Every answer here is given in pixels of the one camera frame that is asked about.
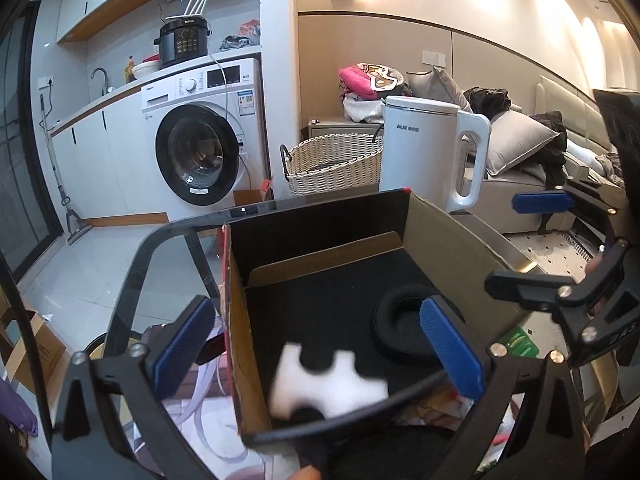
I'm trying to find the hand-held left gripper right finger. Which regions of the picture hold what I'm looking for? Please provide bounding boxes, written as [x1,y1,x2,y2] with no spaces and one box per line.
[419,296,590,480]

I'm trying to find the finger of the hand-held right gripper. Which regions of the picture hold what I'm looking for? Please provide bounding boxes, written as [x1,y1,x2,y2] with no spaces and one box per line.
[485,239,632,327]
[511,182,631,248]

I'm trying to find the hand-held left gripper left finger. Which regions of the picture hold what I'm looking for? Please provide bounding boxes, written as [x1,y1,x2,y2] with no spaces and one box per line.
[52,295,221,480]

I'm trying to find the green packet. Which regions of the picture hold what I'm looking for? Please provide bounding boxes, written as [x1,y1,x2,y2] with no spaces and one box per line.
[492,327,539,359]

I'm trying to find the black ear pad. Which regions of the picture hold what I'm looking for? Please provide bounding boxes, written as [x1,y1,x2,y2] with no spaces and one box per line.
[374,285,466,361]

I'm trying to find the black-lined cardboard box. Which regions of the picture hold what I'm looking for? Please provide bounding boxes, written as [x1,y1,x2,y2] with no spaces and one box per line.
[220,187,538,451]

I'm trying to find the white foam piece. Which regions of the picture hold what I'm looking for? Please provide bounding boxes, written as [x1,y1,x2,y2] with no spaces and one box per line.
[270,342,389,418]

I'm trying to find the grey sofa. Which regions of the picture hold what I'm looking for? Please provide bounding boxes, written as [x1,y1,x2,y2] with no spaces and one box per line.
[450,75,640,236]

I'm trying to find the dark clothing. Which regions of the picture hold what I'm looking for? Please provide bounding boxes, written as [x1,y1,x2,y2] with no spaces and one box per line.
[462,86,512,115]
[529,110,569,191]

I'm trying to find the grey pillow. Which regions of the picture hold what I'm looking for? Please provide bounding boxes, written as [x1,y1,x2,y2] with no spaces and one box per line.
[406,66,474,114]
[484,109,561,177]

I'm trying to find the white electric kettle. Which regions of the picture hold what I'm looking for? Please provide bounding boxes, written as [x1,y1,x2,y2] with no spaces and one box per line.
[378,95,493,213]

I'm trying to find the brown cardboard box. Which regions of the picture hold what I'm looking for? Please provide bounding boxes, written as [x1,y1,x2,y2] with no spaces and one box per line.
[0,305,67,397]

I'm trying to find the flat mop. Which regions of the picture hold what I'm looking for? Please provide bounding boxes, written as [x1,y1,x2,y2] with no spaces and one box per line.
[39,92,93,247]

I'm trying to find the small orange box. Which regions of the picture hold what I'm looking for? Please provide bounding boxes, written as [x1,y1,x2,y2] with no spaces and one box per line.
[232,177,276,207]

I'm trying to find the white washing machine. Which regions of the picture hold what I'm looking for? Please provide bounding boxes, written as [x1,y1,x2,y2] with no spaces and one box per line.
[140,57,266,208]

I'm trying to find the white kitchen base cabinets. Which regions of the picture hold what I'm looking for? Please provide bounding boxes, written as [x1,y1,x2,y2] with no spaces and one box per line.
[50,77,168,228]

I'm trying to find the patterned cloth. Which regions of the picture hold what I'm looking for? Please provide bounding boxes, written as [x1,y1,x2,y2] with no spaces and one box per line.
[367,62,406,93]

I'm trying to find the white cloth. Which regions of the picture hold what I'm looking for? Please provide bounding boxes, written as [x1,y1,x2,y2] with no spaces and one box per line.
[342,94,387,124]

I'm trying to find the wicker laundry basket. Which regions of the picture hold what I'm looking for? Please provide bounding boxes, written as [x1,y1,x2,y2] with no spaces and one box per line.
[280,132,385,198]

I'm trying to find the pink cloth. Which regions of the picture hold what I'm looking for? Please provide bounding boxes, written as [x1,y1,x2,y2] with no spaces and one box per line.
[339,64,382,102]

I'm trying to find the grey bedside cabinet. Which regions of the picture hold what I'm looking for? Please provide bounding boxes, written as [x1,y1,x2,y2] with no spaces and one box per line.
[300,117,386,145]

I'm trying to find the black glass door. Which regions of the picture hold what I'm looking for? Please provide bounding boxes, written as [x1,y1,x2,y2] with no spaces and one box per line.
[0,2,52,281]

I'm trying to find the black pressure cooker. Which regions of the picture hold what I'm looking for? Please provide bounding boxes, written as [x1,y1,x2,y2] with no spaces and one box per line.
[152,16,210,67]

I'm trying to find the white router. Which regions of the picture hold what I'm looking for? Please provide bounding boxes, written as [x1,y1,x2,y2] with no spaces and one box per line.
[172,0,213,21]

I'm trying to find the white upper cabinet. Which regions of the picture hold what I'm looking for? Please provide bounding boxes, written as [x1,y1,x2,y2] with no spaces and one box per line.
[55,0,168,45]

